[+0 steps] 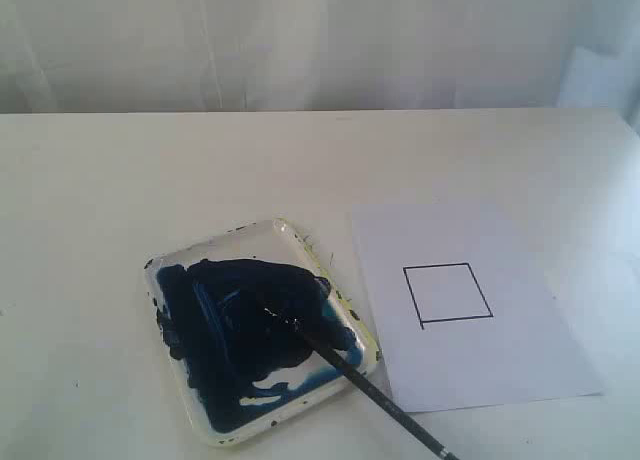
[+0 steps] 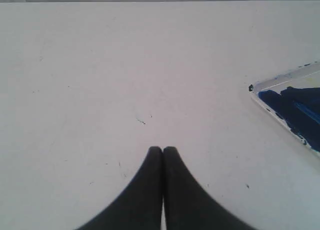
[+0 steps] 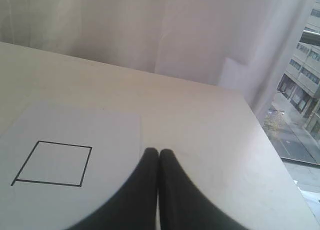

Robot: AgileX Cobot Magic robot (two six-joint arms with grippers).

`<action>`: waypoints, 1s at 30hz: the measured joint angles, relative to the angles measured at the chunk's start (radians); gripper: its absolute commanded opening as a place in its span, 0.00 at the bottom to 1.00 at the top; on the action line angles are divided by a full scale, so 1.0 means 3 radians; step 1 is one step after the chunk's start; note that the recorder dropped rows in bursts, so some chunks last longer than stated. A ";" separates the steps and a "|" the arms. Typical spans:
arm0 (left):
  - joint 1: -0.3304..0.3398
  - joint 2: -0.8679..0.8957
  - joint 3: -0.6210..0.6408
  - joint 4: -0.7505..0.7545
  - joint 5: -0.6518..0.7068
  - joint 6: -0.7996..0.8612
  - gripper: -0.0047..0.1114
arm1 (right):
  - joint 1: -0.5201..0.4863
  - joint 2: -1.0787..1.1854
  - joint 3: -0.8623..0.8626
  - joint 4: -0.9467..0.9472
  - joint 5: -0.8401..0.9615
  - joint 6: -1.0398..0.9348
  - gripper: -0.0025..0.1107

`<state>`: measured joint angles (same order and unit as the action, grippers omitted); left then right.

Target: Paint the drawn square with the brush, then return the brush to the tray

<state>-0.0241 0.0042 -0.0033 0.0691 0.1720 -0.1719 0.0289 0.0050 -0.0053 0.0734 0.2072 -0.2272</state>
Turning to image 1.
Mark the black paintbrush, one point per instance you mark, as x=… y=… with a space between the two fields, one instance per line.
x=312 y=329

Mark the white paper with square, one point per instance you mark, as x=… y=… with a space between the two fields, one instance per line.
x=462 y=317

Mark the white paint tray blue paint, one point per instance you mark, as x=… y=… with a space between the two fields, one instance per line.
x=239 y=370

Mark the white backdrop curtain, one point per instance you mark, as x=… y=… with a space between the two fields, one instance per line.
x=250 y=55

